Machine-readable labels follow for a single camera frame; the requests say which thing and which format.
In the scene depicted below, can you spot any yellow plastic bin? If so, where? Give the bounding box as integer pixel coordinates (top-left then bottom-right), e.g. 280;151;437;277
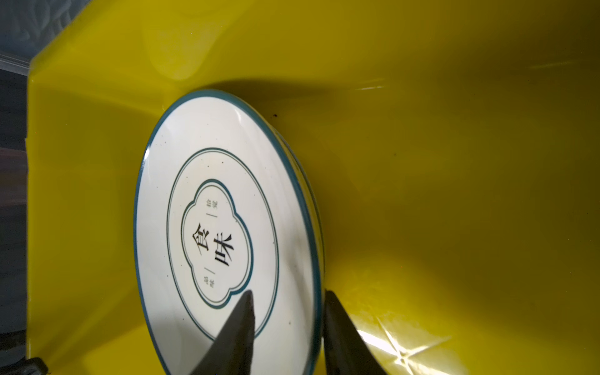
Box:
26;1;599;374

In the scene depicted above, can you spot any white plate teal rim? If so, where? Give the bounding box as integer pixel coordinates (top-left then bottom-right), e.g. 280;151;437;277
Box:
133;90;325;374

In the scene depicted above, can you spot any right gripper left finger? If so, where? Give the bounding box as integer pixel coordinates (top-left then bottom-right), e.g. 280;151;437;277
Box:
192;291;255;375

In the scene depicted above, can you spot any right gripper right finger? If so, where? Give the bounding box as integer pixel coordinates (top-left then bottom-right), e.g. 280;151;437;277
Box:
323;291;386;375

